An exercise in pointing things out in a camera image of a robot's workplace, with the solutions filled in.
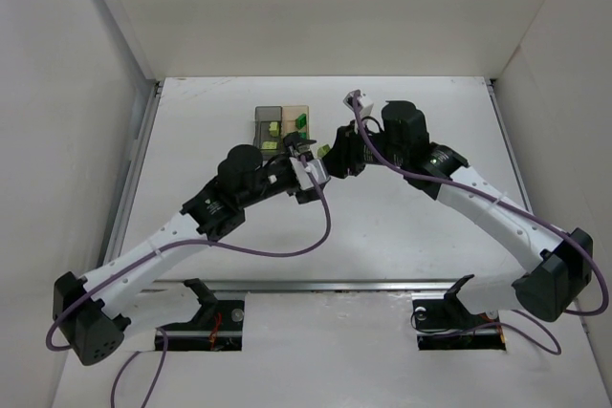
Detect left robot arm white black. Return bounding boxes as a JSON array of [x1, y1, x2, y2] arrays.
[[52, 133, 330, 366]]

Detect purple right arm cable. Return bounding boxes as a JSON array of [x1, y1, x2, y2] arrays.
[[346, 92, 604, 356]]

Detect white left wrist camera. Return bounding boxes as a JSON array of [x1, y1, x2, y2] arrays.
[[289, 157, 331, 191]]

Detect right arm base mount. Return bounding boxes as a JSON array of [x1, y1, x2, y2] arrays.
[[410, 274, 506, 351]]

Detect amber plastic container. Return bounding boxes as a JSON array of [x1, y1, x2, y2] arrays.
[[281, 105, 310, 140]]

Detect front aluminium rail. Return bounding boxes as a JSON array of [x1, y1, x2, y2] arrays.
[[142, 276, 527, 294]]

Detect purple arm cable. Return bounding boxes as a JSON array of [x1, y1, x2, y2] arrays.
[[44, 149, 333, 408], [346, 92, 604, 356]]

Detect light green sloped lego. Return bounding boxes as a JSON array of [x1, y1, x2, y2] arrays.
[[261, 141, 277, 150]]

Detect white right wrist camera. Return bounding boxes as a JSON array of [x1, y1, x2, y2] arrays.
[[343, 90, 374, 118]]

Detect aluminium frame rail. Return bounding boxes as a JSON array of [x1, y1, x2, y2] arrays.
[[96, 80, 164, 268]]

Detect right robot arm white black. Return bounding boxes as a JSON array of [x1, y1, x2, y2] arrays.
[[323, 100, 593, 322]]

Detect smoky grey plastic container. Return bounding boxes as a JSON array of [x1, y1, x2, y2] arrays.
[[253, 106, 282, 155]]

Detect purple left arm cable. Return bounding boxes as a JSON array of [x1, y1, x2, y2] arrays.
[[44, 149, 333, 408]]

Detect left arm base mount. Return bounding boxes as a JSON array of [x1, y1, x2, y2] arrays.
[[154, 279, 245, 353]]

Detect light green lego stack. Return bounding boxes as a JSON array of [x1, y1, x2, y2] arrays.
[[317, 144, 331, 159]]

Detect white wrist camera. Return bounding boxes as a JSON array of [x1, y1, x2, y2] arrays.
[[343, 90, 374, 118], [289, 157, 331, 191]]

